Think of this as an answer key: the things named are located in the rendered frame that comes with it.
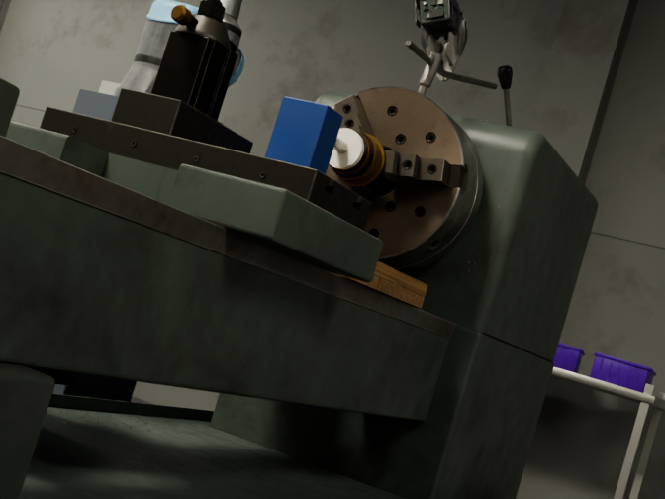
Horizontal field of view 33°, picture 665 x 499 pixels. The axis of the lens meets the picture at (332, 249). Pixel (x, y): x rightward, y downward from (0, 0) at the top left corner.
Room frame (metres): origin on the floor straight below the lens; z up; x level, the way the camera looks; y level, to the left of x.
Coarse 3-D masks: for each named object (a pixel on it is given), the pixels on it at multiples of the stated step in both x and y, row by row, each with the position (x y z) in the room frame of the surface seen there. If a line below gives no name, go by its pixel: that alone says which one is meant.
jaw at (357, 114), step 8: (352, 96) 1.94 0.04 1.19; (336, 104) 1.95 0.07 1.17; (344, 104) 1.95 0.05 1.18; (352, 104) 1.94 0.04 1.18; (360, 104) 1.96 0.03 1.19; (344, 112) 1.95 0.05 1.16; (352, 112) 1.94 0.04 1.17; (360, 112) 1.94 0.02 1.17; (344, 120) 1.92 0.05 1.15; (352, 120) 1.92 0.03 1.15; (360, 120) 1.91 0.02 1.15; (368, 120) 1.97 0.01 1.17; (352, 128) 1.89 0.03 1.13; (360, 128) 1.89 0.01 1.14; (368, 128) 1.94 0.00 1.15
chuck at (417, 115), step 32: (384, 96) 1.96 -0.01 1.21; (416, 96) 1.93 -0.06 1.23; (384, 128) 1.95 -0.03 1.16; (416, 128) 1.93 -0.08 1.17; (448, 128) 1.90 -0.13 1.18; (448, 160) 1.89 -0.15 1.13; (416, 192) 1.91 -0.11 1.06; (448, 192) 1.89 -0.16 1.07; (384, 224) 1.93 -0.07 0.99; (416, 224) 1.90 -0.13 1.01; (448, 224) 1.91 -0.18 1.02; (384, 256) 1.92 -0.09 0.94; (416, 256) 1.95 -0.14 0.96
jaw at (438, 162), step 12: (396, 156) 1.85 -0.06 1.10; (408, 156) 1.86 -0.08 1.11; (384, 168) 1.85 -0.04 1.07; (396, 168) 1.86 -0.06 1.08; (408, 168) 1.86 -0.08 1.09; (420, 168) 1.87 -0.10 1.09; (432, 168) 1.87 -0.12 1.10; (444, 168) 1.86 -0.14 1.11; (456, 168) 1.89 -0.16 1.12; (396, 180) 1.91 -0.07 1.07; (408, 180) 1.89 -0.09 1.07; (420, 180) 1.88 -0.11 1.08; (432, 180) 1.86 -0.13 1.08; (444, 180) 1.86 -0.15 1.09; (456, 180) 1.88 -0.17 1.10
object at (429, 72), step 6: (432, 54) 1.97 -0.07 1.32; (438, 54) 1.97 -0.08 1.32; (438, 60) 1.97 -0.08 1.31; (426, 66) 1.98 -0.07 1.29; (432, 66) 1.97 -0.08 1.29; (438, 66) 1.98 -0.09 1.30; (426, 72) 1.97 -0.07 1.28; (432, 72) 1.97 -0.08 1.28; (426, 78) 1.97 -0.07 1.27; (432, 78) 1.97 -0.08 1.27; (420, 84) 1.98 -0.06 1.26; (426, 84) 1.97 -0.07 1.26; (420, 90) 1.97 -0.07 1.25; (426, 90) 1.98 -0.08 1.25
